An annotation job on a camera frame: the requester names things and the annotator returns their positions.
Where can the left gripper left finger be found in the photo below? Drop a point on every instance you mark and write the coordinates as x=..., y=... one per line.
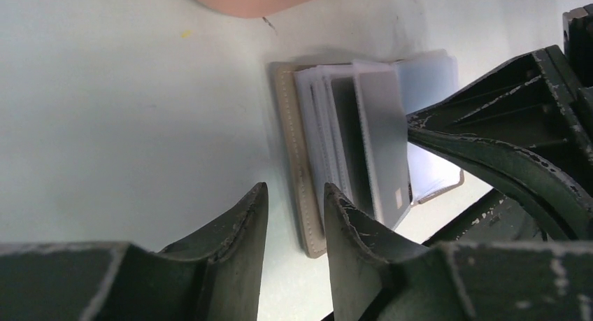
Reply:
x=214, y=273

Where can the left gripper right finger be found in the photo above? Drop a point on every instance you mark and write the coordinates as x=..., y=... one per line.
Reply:
x=377, y=274

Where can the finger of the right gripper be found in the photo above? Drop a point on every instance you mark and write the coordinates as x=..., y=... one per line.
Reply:
x=560, y=205

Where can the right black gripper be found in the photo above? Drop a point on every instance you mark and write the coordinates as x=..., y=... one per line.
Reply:
x=540, y=101

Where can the grey card holder wallet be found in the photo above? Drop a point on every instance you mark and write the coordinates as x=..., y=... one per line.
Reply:
x=312, y=138

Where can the black credit card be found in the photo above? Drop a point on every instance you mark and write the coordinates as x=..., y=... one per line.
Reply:
x=373, y=135

